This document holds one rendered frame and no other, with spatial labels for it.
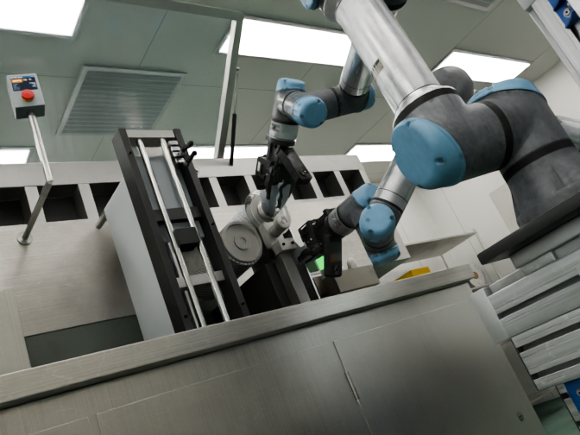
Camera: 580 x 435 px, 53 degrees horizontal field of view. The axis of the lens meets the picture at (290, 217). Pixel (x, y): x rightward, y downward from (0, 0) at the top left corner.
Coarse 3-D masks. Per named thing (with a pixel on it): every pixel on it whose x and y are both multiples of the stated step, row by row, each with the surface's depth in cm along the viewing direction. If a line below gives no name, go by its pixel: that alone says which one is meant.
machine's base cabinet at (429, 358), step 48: (288, 336) 113; (336, 336) 120; (384, 336) 127; (432, 336) 135; (480, 336) 144; (96, 384) 90; (144, 384) 94; (192, 384) 98; (240, 384) 102; (288, 384) 108; (336, 384) 113; (384, 384) 120; (432, 384) 127; (480, 384) 135; (0, 432) 80; (48, 432) 82; (96, 432) 86; (144, 432) 89; (192, 432) 93; (240, 432) 98; (288, 432) 103; (336, 432) 108; (384, 432) 114; (432, 432) 120; (480, 432) 127; (528, 432) 136
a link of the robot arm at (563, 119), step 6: (474, 90) 144; (558, 114) 141; (558, 120) 139; (564, 120) 138; (570, 120) 138; (576, 120) 138; (564, 126) 138; (570, 126) 138; (576, 126) 137; (570, 132) 137; (576, 132) 137; (576, 138) 137; (576, 144) 138
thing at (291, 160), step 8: (280, 152) 153; (288, 152) 153; (288, 160) 151; (296, 160) 153; (288, 168) 151; (296, 168) 150; (304, 168) 152; (296, 176) 150; (304, 176) 150; (296, 184) 150; (304, 184) 151
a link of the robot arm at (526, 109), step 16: (512, 80) 93; (528, 80) 94; (480, 96) 94; (496, 96) 93; (512, 96) 92; (528, 96) 92; (544, 96) 94; (496, 112) 89; (512, 112) 90; (528, 112) 90; (544, 112) 91; (512, 128) 89; (528, 128) 90; (544, 128) 90; (560, 128) 91; (512, 144) 89; (528, 144) 90; (544, 144) 89; (512, 160) 91
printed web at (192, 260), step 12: (240, 216) 164; (168, 252) 142; (192, 252) 161; (192, 264) 162; (240, 264) 151; (252, 264) 153; (180, 276) 139; (204, 288) 162; (192, 312) 136; (192, 324) 136
